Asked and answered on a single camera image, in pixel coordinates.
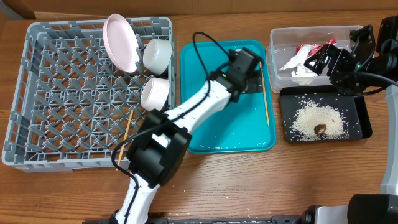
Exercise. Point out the white rice pile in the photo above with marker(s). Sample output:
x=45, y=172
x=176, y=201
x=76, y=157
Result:
x=342, y=122

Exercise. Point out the white red wrapper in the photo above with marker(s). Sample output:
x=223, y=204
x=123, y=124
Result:
x=296, y=63

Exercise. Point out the large white plate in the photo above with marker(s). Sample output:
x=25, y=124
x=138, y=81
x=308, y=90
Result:
x=120, y=43

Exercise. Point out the black tray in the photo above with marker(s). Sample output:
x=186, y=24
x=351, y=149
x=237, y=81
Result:
x=290, y=97

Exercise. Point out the grey bowl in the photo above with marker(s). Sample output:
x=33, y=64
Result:
x=157, y=55

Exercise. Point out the teal serving tray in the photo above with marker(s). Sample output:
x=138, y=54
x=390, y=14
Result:
x=241, y=126

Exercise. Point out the grey plastic dish rack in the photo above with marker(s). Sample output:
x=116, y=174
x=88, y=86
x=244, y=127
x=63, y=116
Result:
x=71, y=105

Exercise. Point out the small white pink plate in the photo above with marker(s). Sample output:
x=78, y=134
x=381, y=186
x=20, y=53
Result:
x=155, y=94

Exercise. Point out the wooden chopstick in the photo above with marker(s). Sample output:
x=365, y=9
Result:
x=125, y=136
x=264, y=93

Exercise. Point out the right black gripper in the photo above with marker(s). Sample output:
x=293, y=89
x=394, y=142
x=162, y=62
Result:
x=333, y=56

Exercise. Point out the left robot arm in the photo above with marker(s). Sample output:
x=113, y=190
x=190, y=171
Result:
x=157, y=150

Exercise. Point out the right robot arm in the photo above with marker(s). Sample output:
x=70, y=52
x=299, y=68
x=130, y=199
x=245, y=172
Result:
x=370, y=67

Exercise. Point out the clear plastic bin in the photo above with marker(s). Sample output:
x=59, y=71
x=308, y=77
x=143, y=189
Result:
x=283, y=46

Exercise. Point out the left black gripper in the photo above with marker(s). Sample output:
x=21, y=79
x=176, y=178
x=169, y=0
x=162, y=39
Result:
x=255, y=81

